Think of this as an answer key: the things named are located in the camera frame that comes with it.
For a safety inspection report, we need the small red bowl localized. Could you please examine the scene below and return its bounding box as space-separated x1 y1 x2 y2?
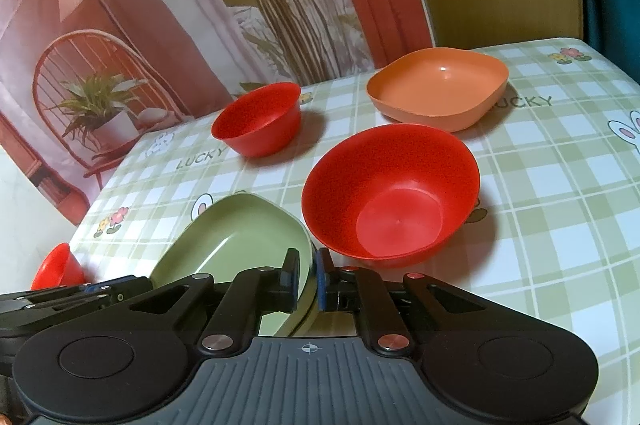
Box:
31 242 84 291

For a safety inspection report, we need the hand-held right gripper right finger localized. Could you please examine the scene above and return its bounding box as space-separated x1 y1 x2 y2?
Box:
313 247 489 354

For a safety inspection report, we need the green checkered tablecloth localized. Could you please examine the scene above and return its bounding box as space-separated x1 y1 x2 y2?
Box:
70 36 640 417

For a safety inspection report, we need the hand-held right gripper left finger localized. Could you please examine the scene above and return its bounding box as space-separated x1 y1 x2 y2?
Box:
128 248 303 356

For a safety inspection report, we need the green square plate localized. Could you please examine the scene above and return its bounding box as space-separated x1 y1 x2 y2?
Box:
149 192 319 339

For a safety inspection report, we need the large red bowl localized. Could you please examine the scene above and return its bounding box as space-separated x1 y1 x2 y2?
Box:
301 124 482 269

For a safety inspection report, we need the medium red bowl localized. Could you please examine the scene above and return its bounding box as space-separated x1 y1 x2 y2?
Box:
211 82 302 157

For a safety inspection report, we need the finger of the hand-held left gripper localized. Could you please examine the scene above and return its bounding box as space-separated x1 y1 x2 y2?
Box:
27 275 139 301
0 285 154 330

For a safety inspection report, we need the orange square plate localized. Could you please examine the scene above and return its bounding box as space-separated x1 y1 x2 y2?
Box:
366 48 510 133

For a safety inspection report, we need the printed wall tapestry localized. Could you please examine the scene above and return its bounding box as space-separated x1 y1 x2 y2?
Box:
0 0 439 231

